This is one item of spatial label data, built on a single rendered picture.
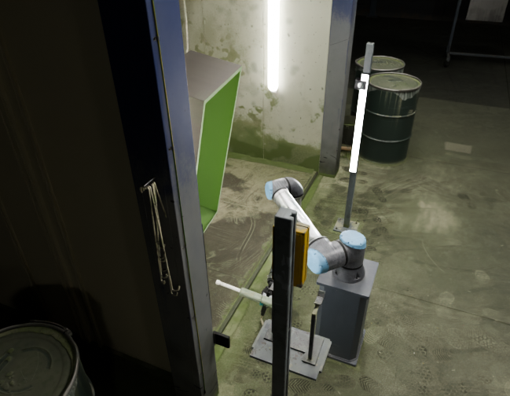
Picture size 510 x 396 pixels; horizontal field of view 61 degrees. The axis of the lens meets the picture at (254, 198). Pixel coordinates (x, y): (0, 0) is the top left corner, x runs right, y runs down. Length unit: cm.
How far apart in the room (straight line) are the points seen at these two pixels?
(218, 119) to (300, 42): 159
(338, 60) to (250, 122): 119
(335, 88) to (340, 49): 36
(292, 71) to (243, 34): 59
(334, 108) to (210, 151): 168
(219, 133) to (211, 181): 41
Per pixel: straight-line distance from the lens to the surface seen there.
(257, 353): 207
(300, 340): 211
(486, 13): 888
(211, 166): 322
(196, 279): 205
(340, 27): 421
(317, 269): 243
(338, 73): 432
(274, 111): 465
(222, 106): 296
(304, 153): 474
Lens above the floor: 246
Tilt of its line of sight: 34 degrees down
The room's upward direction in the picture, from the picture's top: 1 degrees counter-clockwise
